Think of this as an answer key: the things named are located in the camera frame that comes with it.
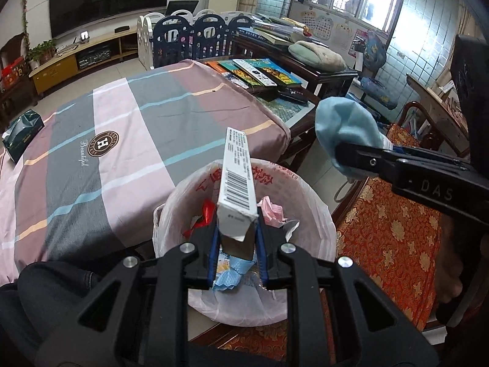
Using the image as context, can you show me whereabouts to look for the red gold patterned sofa cushion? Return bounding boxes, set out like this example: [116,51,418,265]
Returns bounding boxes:
[217,123,444,360]

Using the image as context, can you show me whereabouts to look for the potted green plant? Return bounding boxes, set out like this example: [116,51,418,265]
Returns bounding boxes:
[27,39,56,65]

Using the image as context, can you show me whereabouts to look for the pink wrapper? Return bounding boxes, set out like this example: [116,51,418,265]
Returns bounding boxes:
[258,196,286,228]

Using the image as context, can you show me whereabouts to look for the striped pink grey tablecloth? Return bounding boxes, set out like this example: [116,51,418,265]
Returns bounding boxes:
[1,60,291,283]

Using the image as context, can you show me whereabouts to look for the red gift box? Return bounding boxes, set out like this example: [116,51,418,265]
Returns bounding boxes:
[2,56,29,90]

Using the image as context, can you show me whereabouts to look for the dark wooden coffee table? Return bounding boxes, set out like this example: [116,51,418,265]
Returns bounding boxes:
[202,26,360,162]

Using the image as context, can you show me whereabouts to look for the white toothpaste box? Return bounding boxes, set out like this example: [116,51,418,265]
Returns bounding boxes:
[216,127,258,260]

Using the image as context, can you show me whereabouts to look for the wooden tv cabinet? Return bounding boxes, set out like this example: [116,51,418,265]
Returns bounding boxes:
[29,27,138,96]

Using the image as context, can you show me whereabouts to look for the person legs in jeans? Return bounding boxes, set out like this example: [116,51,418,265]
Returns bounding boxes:
[1,261,102,366]

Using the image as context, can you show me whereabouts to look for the wooden armchair with red box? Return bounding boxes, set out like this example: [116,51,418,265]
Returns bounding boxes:
[1,32,38,127]

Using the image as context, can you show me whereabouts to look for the red cardboard box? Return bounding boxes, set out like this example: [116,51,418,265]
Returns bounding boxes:
[183,198,216,240]

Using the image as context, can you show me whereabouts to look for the blue child chair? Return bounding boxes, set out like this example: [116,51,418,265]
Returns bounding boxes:
[352,31,398,110]

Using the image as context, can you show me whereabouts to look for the grey green cushion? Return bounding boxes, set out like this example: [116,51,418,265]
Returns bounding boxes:
[289,41,347,72]

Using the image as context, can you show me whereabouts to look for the colourful picture books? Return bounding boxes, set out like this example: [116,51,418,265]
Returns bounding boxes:
[206,58,302,89]

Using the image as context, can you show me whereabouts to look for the dark green tissue pack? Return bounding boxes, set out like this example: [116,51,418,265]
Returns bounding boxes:
[2,109,45,163]

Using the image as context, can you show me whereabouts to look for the person right hand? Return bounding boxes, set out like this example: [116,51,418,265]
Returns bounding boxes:
[434,215,462,303]

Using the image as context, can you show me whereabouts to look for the light blue face mask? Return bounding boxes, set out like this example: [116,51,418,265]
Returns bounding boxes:
[315,97,393,180]

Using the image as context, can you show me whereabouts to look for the white bin with plastic liner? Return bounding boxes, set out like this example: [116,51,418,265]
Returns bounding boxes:
[152,157,338,327]

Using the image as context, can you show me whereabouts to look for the navy white baby fence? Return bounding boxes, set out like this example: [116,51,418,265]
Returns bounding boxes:
[136,9,254,70]

